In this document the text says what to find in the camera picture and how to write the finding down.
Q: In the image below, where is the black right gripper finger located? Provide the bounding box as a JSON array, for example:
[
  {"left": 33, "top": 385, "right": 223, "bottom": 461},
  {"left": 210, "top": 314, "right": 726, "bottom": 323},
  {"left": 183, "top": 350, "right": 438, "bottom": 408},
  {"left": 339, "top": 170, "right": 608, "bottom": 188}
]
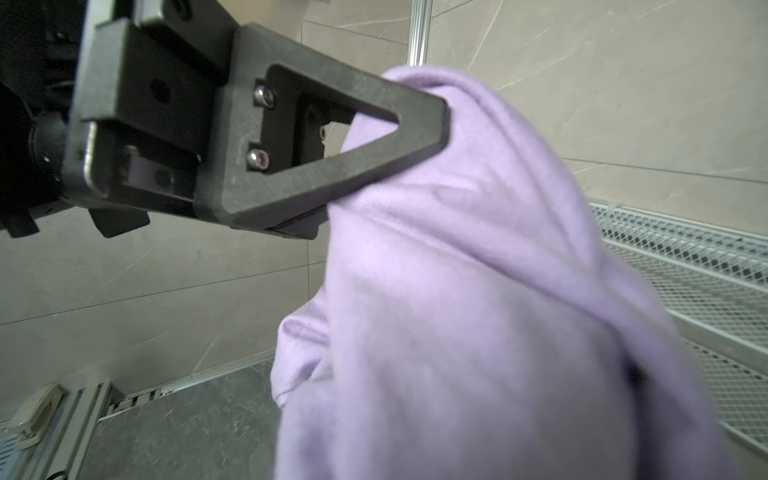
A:
[{"left": 194, "top": 24, "right": 450, "bottom": 239}]

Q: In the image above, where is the white wire mesh basket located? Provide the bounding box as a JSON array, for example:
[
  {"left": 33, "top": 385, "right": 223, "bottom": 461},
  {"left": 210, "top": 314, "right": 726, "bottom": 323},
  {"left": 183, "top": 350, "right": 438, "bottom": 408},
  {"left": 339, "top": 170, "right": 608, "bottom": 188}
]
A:
[{"left": 591, "top": 202, "right": 767, "bottom": 457}]

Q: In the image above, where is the purple cloth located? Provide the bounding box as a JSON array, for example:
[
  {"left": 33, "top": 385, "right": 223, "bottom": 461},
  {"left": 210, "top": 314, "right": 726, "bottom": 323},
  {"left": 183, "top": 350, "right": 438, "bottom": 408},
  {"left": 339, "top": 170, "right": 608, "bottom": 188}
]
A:
[{"left": 271, "top": 66, "right": 740, "bottom": 479}]

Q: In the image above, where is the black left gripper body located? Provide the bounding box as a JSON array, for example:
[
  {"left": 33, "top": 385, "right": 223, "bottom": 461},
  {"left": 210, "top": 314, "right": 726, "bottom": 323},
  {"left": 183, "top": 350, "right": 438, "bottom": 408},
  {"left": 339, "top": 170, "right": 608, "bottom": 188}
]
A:
[{"left": 1, "top": 1, "right": 238, "bottom": 238}]

